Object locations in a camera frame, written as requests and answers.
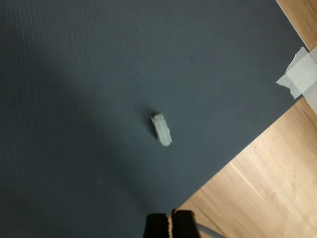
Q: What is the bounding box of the dark grey mat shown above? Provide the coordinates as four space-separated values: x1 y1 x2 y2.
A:
0 0 310 238

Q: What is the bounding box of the small white plastic terminal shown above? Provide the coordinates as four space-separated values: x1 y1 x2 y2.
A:
150 113 173 147

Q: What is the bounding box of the white masking tape piece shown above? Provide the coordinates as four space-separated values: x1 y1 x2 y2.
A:
275 46 317 100
302 85 317 113

